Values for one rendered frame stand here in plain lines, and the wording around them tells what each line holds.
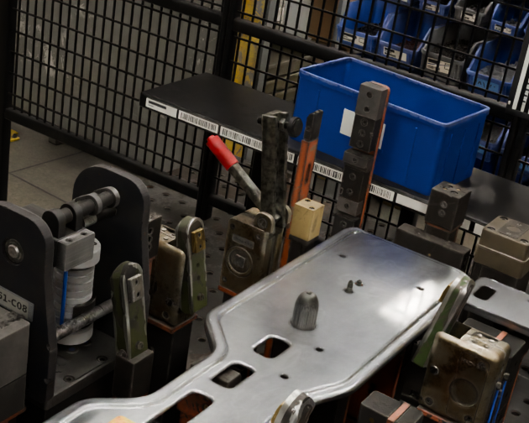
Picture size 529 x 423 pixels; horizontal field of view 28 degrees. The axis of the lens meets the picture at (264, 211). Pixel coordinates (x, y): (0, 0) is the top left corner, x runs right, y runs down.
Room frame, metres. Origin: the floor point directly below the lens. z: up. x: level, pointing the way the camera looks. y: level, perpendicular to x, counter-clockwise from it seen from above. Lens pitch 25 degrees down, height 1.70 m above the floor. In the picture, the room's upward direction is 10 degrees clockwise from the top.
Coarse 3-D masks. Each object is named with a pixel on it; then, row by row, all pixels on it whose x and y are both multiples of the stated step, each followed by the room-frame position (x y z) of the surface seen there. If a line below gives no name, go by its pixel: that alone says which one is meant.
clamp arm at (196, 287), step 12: (180, 228) 1.22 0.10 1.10; (192, 228) 1.22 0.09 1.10; (180, 240) 1.22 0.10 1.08; (192, 240) 1.22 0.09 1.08; (204, 240) 1.23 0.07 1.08; (192, 252) 1.22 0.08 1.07; (204, 252) 1.24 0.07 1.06; (192, 264) 1.21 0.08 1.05; (204, 264) 1.23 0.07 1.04; (192, 276) 1.21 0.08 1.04; (204, 276) 1.23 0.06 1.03; (192, 288) 1.21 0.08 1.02; (204, 288) 1.23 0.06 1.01; (180, 300) 1.21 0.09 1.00; (192, 300) 1.20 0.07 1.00; (204, 300) 1.23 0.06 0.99; (192, 312) 1.20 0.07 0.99
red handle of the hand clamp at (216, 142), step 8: (216, 136) 1.43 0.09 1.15; (208, 144) 1.42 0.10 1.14; (216, 144) 1.42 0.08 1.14; (224, 144) 1.43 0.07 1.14; (216, 152) 1.42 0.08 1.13; (224, 152) 1.41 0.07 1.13; (224, 160) 1.41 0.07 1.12; (232, 160) 1.41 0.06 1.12; (232, 168) 1.41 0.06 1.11; (240, 168) 1.41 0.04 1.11; (240, 176) 1.40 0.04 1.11; (248, 176) 1.41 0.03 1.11; (240, 184) 1.40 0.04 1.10; (248, 184) 1.39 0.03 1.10; (248, 192) 1.39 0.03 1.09; (256, 192) 1.39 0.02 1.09; (256, 200) 1.38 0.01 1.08
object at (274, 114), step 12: (264, 120) 1.37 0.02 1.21; (276, 120) 1.37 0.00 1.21; (300, 120) 1.37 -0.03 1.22; (264, 132) 1.37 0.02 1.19; (276, 132) 1.37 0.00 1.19; (288, 132) 1.36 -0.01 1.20; (300, 132) 1.37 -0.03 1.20; (264, 144) 1.37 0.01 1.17; (276, 144) 1.37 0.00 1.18; (264, 156) 1.37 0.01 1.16; (276, 156) 1.37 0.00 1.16; (264, 168) 1.37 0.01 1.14; (276, 168) 1.38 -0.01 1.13; (264, 180) 1.37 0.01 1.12; (276, 180) 1.38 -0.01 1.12; (264, 192) 1.36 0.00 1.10; (276, 192) 1.38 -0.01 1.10; (264, 204) 1.36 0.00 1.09; (276, 204) 1.39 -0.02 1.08
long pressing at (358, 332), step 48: (336, 240) 1.46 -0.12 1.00; (384, 240) 1.50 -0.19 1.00; (288, 288) 1.29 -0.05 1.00; (336, 288) 1.31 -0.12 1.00; (384, 288) 1.33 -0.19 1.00; (432, 288) 1.36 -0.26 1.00; (240, 336) 1.14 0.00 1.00; (288, 336) 1.16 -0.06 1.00; (336, 336) 1.18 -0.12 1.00; (384, 336) 1.20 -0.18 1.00; (192, 384) 1.02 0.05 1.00; (240, 384) 1.03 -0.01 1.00; (288, 384) 1.05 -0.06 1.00; (336, 384) 1.07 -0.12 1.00
